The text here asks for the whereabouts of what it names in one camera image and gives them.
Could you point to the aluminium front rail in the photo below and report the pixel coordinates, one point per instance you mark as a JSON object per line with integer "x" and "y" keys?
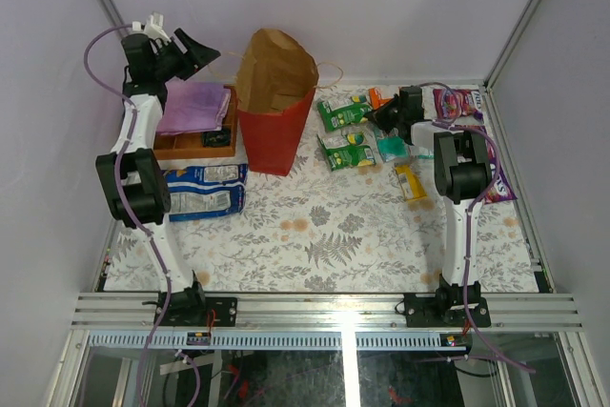
{"x": 319, "y": 312}

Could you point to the dark floral cloth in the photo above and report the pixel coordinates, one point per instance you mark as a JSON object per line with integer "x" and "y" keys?
{"x": 216, "y": 139}

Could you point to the teal candy bag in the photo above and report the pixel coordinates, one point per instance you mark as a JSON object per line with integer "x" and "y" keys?
{"x": 391, "y": 147}

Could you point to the purple Fox's candy bag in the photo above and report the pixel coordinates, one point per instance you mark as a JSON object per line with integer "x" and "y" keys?
{"x": 501, "y": 191}
{"x": 488, "y": 133}

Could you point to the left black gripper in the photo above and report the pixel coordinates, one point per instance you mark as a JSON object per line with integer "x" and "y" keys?
{"x": 179, "y": 54}

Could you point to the yellow snack bar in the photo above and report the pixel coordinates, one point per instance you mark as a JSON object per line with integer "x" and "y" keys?
{"x": 409, "y": 183}

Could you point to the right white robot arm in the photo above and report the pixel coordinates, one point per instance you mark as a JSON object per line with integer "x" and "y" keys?
{"x": 463, "y": 175}

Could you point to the floral table mat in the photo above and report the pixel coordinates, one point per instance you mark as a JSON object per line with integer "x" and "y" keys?
{"x": 349, "y": 231}

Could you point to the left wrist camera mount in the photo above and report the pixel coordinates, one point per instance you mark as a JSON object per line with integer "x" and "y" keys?
{"x": 152, "y": 28}

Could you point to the blue Doritos chip bag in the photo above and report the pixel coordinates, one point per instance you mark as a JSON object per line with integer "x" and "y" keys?
{"x": 204, "y": 192}

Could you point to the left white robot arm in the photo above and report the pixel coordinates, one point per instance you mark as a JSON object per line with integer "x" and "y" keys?
{"x": 135, "y": 189}

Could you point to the purple plastic package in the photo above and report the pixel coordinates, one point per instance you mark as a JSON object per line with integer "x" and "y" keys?
{"x": 194, "y": 107}

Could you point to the orange wooden tray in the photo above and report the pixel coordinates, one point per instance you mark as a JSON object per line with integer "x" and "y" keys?
{"x": 187, "y": 146}

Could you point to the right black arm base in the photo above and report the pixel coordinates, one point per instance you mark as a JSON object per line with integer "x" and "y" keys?
{"x": 443, "y": 309}

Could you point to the green snack packet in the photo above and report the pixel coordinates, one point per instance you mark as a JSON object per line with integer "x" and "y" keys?
{"x": 337, "y": 114}
{"x": 346, "y": 150}

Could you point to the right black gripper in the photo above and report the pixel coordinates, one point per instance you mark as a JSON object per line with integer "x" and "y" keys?
{"x": 378, "y": 115}

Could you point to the white Fox's candy bag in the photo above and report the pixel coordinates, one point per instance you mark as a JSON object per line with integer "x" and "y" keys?
{"x": 457, "y": 103}

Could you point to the blue white cable duct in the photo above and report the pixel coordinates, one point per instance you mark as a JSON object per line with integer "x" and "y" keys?
{"x": 242, "y": 340}

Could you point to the red paper bag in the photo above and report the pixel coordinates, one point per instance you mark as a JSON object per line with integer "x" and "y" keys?
{"x": 275, "y": 86}

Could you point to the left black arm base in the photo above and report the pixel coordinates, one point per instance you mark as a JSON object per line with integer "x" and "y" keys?
{"x": 191, "y": 308}

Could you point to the orange Fox's candy bag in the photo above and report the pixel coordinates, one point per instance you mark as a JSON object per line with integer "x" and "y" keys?
{"x": 377, "y": 98}

